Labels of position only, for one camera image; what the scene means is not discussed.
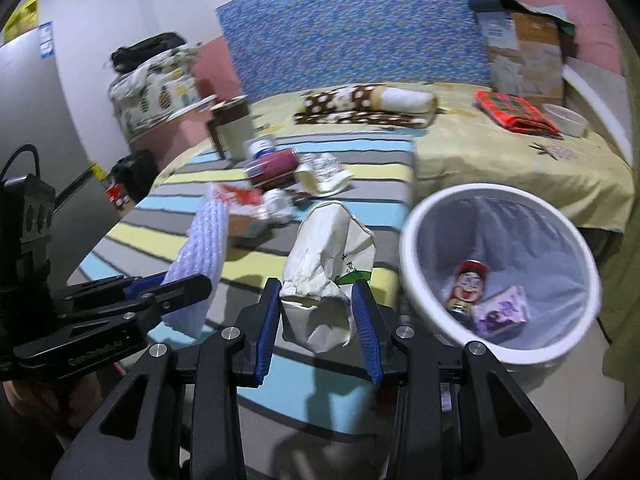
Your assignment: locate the grey refrigerator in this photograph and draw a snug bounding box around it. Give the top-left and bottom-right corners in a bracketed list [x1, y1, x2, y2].
[0, 25, 124, 281]

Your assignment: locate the red and white wrapper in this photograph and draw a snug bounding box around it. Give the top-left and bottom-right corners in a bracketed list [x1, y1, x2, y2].
[207, 183, 267, 217]

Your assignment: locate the red plaid cloth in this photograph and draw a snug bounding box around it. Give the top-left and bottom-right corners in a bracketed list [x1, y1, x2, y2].
[474, 90, 562, 136]

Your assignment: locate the blue floral headboard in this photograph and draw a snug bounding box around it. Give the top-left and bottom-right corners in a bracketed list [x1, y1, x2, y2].
[216, 0, 518, 106]

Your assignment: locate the purple tissue packet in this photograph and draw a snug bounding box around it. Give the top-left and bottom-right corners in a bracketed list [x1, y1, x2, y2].
[472, 285, 532, 338]

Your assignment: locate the clear plastic container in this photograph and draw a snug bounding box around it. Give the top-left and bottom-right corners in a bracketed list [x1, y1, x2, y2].
[542, 103, 589, 139]

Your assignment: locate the brown polka dot blanket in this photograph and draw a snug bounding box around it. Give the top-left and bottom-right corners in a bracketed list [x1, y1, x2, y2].
[292, 84, 441, 128]

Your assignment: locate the pineapple print quilt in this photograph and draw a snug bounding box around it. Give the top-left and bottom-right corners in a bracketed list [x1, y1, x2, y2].
[109, 45, 202, 137]

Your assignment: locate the yellow sticker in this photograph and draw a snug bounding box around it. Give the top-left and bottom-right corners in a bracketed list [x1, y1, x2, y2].
[4, 0, 42, 42]

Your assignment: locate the white paper bag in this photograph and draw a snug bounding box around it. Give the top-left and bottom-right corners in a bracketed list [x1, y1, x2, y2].
[280, 201, 378, 356]

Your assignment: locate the crumpled white tissue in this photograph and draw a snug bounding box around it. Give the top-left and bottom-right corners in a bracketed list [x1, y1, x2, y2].
[260, 188, 294, 224]

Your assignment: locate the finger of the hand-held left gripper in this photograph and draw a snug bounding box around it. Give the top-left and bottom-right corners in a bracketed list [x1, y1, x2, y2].
[52, 274, 213, 341]
[52, 275, 166, 317]

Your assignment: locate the brown and beige lidded mug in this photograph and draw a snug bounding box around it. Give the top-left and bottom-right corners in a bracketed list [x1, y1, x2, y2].
[206, 95, 256, 161]

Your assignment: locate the dark red drink can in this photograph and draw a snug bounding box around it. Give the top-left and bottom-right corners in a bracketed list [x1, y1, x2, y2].
[243, 147, 301, 189]

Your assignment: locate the white foam net sleeve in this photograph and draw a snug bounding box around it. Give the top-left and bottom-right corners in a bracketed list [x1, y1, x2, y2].
[160, 195, 231, 336]

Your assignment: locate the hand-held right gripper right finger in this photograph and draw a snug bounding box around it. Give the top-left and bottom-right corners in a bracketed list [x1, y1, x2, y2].
[351, 282, 576, 480]

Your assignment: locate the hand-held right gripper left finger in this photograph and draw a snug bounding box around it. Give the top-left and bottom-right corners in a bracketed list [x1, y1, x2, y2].
[55, 277, 283, 480]

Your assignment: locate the white bed frame rail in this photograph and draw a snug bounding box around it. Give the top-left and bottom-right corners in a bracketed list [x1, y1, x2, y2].
[564, 57, 637, 167]

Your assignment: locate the black bag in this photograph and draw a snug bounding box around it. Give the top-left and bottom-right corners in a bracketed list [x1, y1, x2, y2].
[111, 32, 187, 72]

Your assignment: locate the blue sticker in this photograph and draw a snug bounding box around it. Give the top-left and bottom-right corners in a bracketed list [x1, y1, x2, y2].
[37, 21, 55, 57]

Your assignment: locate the white round trash bin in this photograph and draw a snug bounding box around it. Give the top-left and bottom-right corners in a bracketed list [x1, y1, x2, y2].
[400, 183, 602, 367]

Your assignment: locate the yellow bed sheet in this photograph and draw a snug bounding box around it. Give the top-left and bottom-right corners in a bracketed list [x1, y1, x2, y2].
[165, 80, 636, 235]

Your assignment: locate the white yogurt cup blue label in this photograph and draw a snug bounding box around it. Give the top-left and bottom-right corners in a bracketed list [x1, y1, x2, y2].
[245, 135, 277, 161]

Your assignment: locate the brown cardboard box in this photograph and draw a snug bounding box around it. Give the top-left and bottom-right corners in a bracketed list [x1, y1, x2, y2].
[470, 0, 577, 106]

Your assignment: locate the black case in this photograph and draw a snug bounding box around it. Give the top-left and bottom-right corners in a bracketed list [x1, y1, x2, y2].
[112, 151, 159, 207]

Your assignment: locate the pink storage box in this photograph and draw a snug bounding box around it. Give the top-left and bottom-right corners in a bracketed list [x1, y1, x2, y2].
[129, 94, 222, 172]

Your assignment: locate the striped blanket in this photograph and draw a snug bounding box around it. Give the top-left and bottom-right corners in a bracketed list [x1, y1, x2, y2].
[65, 135, 418, 480]

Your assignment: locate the red cartoon drink can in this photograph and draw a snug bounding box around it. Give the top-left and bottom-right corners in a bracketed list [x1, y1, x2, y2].
[446, 260, 494, 322]

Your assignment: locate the black cable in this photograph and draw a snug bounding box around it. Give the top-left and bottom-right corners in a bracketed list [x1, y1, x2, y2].
[0, 144, 42, 182]

